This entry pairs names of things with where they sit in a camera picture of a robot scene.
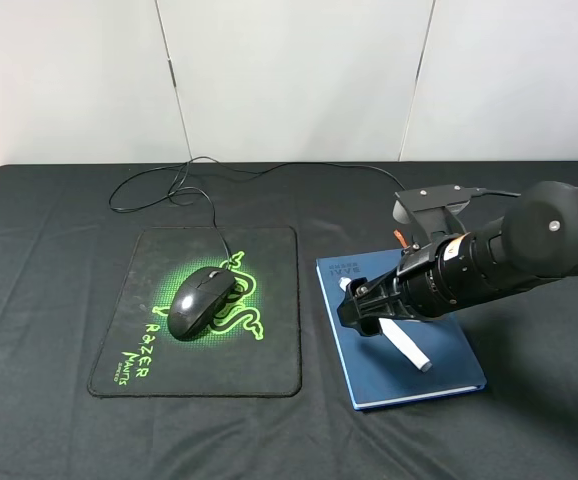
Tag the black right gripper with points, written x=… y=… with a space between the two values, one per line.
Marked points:
x=420 y=288

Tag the white marker pen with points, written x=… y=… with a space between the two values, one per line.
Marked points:
x=404 y=342

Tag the black computer mouse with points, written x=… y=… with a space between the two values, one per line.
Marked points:
x=200 y=296

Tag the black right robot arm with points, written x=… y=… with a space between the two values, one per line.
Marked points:
x=534 y=243

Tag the blue hardcover notebook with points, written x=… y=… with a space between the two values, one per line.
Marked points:
x=377 y=373

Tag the black green Razer mouse pad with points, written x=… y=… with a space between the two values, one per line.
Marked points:
x=250 y=349

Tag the orange ribbon bookmark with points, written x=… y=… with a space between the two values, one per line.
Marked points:
x=405 y=244

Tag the black table cloth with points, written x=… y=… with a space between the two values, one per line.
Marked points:
x=66 y=237

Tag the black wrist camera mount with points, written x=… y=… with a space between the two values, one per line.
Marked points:
x=432 y=212

